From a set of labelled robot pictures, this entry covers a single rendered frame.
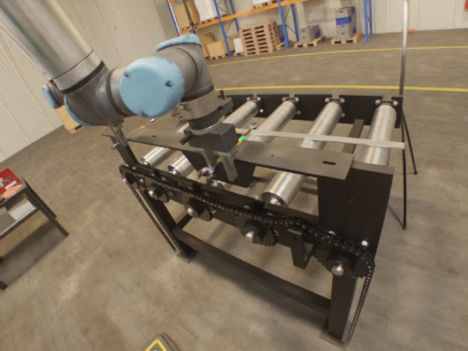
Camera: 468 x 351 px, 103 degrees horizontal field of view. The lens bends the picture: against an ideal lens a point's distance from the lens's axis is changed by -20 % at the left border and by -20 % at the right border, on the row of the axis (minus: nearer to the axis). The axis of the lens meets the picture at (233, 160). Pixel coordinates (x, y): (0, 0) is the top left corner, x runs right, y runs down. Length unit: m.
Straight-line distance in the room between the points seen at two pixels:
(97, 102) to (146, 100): 0.10
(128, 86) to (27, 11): 0.17
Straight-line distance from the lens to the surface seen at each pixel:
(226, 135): 0.50
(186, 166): 1.22
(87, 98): 0.44
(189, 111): 0.50
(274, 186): 0.86
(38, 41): 0.42
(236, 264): 1.38
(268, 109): 1.73
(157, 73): 0.35
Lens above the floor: 1.48
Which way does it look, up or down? 32 degrees down
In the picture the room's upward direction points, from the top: 18 degrees counter-clockwise
